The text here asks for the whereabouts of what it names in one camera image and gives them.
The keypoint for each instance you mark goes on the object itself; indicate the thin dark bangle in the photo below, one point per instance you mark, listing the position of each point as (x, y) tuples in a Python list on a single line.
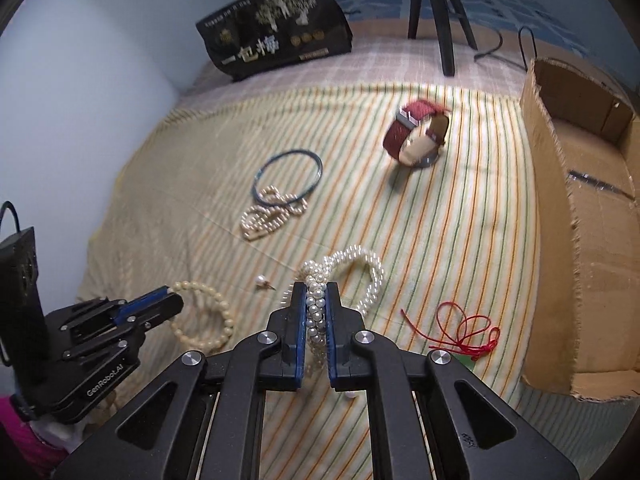
[(287, 178)]

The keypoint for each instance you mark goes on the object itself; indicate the open cardboard box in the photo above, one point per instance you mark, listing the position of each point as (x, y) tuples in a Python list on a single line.
[(584, 141)]

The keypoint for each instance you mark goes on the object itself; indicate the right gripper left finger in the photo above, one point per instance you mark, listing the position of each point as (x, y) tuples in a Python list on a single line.
[(202, 416)]

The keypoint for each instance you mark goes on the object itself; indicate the yellow striped blanket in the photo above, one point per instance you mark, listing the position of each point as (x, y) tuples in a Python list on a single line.
[(462, 230)]

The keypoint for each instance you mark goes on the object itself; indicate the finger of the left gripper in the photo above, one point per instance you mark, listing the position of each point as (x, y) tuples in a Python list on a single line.
[(151, 309)]

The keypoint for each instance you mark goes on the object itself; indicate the single pearl earring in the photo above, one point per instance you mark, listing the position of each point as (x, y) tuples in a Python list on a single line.
[(263, 282)]

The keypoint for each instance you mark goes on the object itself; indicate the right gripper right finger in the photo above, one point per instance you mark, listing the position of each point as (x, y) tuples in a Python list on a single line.
[(430, 417)]

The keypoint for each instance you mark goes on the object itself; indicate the gloved left hand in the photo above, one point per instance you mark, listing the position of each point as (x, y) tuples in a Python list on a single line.
[(33, 450)]

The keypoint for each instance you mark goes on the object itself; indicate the black tripod stand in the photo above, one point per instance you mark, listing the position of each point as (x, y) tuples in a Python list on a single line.
[(442, 9)]

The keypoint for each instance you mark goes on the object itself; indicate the red cord green pendant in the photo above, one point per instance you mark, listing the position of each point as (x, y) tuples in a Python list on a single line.
[(474, 337)]

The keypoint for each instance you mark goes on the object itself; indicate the red strap wristwatch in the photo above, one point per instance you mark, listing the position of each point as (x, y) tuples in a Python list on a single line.
[(417, 133)]

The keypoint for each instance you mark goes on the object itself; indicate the black printed snack bag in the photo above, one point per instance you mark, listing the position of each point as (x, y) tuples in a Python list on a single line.
[(249, 37)]

